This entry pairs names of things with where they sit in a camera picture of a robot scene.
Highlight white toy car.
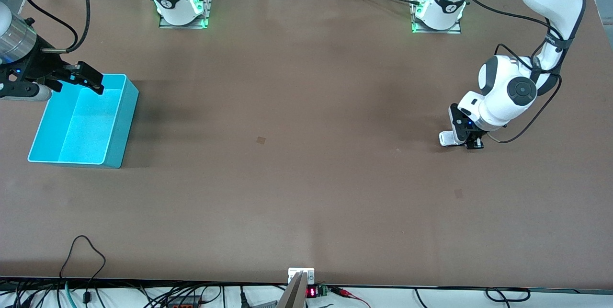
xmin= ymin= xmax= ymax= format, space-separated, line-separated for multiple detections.
xmin=439 ymin=130 xmax=468 ymax=148

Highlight teal plastic bin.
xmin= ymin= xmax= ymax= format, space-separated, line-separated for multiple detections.
xmin=27 ymin=73 xmax=140 ymax=170

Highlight grey aluminium bar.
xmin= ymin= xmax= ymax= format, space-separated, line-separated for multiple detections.
xmin=276 ymin=272 xmax=308 ymax=308

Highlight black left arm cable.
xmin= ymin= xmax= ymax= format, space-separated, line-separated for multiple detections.
xmin=455 ymin=0 xmax=588 ymax=145

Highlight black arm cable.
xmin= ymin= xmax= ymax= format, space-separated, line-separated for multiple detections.
xmin=19 ymin=0 xmax=91 ymax=55
xmin=455 ymin=0 xmax=588 ymax=145

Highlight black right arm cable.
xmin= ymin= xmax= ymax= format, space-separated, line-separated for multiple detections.
xmin=19 ymin=0 xmax=91 ymax=55

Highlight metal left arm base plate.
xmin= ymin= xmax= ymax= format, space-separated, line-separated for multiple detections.
xmin=410 ymin=0 xmax=463 ymax=34

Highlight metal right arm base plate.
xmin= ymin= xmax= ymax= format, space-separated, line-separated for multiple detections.
xmin=159 ymin=0 xmax=214 ymax=30

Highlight black looped cable with plug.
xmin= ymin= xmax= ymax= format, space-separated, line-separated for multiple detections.
xmin=58 ymin=235 xmax=107 ymax=305

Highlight black coiled cable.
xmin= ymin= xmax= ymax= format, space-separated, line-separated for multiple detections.
xmin=484 ymin=287 xmax=532 ymax=303

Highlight red clip lead wires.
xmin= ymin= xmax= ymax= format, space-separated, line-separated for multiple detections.
xmin=329 ymin=286 xmax=372 ymax=308

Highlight white metal bracket plate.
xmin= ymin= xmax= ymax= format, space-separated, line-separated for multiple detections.
xmin=288 ymin=267 xmax=316 ymax=285

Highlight teal cable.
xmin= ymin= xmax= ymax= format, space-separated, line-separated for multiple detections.
xmin=64 ymin=281 xmax=78 ymax=308

